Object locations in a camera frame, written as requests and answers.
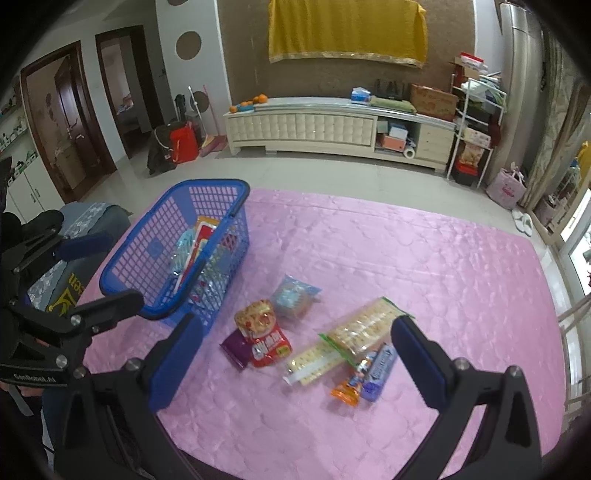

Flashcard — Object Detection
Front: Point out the green folded cloth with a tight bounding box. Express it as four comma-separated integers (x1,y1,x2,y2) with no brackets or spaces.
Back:
369,96,415,114

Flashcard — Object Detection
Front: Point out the pink quilted table cover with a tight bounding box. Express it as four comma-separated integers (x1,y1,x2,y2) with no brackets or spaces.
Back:
76,187,566,467

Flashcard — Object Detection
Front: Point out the purple snack packet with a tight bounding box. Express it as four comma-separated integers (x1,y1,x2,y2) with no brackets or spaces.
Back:
220,331,252,371

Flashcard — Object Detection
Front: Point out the silver tower air conditioner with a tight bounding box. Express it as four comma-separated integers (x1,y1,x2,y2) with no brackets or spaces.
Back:
499,2,543,185

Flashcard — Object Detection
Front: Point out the glass balcony door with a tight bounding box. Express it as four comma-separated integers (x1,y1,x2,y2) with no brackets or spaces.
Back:
554,185,591,301

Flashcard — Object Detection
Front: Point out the light blue striped bread packet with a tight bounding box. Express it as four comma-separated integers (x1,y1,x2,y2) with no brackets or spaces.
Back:
270,274,322,320

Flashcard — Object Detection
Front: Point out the red broom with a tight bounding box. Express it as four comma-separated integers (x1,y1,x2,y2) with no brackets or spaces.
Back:
199,84,228,158

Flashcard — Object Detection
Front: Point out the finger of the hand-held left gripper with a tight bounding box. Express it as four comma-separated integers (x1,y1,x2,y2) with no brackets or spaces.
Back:
14,290,145,361
9,232,115,283

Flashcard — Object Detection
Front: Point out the grey patterned blanket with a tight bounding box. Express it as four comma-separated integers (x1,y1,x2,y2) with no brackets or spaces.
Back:
25,200,132,319

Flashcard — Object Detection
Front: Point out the orange snack packet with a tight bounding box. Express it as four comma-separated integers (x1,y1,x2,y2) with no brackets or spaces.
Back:
330,355,376,407

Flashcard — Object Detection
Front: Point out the white metal rack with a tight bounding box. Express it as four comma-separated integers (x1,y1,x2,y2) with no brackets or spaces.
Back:
445,78,508,185

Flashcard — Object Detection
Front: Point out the white wall shelf cabinet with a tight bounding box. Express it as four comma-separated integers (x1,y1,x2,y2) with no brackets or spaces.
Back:
0,78,61,217

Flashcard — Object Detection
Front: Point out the yellow cloth cover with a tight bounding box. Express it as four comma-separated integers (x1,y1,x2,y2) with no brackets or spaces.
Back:
268,0,428,69

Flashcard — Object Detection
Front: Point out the red bag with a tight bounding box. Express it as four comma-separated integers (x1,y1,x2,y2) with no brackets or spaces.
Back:
170,124,199,164

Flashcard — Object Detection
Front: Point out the white mop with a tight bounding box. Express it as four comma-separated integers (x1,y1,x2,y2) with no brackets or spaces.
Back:
187,85,204,139

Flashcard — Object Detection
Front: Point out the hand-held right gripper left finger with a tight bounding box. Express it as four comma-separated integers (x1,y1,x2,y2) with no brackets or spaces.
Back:
44,312,218,480

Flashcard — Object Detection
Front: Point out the brown cardboard box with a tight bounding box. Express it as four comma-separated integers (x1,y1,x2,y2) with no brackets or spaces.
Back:
410,84,459,121

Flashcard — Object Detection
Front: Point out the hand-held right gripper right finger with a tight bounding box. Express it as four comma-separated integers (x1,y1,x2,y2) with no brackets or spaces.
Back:
390,316,543,480

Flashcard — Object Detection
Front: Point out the blue plastic basket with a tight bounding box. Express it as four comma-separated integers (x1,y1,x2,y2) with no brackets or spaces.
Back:
100,179,251,334

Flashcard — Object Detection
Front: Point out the brown doorway frame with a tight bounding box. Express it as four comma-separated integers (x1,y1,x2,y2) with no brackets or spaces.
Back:
95,25,164,160

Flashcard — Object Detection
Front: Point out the purple candy roll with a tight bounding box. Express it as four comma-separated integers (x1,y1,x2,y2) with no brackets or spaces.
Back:
360,343,399,402

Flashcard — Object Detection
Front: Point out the patterned beige curtain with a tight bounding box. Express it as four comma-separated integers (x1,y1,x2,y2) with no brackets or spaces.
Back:
526,32,583,217

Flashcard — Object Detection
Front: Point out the cream television cabinet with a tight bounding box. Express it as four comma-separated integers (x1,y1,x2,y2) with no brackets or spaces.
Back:
224,97,458,174

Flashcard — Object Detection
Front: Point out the brown round wall disc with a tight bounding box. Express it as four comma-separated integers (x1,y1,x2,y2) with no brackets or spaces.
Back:
177,31,202,61

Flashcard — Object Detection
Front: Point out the green edged cracker packet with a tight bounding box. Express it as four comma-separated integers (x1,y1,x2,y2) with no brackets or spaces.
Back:
318,296,415,358

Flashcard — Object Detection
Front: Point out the red green snack packet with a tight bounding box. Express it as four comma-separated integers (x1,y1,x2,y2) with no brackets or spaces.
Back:
191,217,223,278

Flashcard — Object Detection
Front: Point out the pink bag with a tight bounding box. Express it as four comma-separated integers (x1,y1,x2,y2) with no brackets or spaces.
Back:
486,164,527,210

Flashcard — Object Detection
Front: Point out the long cracker packet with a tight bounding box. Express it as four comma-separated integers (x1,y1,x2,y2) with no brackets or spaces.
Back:
283,344,347,387

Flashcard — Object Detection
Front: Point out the brown wooden door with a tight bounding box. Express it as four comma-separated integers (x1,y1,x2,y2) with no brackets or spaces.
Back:
21,41,116,204

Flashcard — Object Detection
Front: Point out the black bag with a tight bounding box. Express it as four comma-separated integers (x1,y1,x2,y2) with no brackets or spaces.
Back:
147,122,178,175

